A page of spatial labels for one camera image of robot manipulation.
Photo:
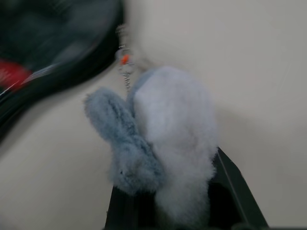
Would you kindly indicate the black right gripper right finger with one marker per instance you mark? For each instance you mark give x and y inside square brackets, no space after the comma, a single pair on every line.
[232,196]

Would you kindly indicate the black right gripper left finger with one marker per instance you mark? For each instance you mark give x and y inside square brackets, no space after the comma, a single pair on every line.
[129,210]

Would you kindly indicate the black paddle case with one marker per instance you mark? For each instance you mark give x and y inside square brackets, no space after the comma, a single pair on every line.
[55,36]

